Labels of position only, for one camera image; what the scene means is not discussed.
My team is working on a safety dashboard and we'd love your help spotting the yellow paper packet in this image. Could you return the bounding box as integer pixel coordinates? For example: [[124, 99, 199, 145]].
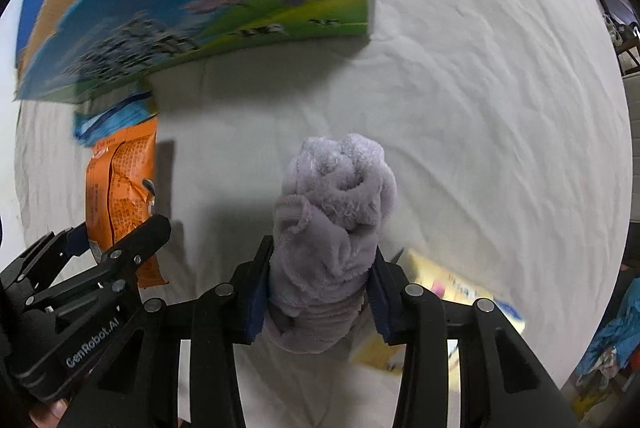
[[350, 248, 528, 376]]

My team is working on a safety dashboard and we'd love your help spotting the white bed sheet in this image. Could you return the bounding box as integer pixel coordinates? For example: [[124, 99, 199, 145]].
[[12, 0, 633, 428]]

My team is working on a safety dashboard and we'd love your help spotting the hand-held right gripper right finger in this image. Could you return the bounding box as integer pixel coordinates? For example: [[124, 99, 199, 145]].
[[367, 248, 581, 428]]

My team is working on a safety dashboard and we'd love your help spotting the dark cluttered furniture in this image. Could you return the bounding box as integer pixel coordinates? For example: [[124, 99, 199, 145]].
[[557, 0, 640, 76]]

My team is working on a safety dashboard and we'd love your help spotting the orange snack packet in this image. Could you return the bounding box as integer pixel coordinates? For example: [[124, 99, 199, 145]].
[[85, 117, 172, 289]]

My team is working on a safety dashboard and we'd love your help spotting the blue crumpled cloth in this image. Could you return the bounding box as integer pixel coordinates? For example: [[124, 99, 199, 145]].
[[575, 303, 640, 391]]

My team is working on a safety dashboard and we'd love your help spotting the blue snack packet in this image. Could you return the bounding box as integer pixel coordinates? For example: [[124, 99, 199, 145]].
[[74, 90, 160, 149]]

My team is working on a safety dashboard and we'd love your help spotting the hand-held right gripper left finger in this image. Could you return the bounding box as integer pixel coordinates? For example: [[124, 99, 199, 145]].
[[60, 235, 276, 428]]

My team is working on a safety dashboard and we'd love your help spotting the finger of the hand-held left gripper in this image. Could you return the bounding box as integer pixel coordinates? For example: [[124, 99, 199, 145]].
[[27, 214, 173, 325], [0, 223, 96, 306]]

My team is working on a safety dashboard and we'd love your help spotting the blue mat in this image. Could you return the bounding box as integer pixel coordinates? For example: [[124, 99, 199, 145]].
[[15, 0, 61, 69]]

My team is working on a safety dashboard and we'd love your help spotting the lavender towel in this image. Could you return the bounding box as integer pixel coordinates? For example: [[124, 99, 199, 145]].
[[264, 133, 398, 355]]

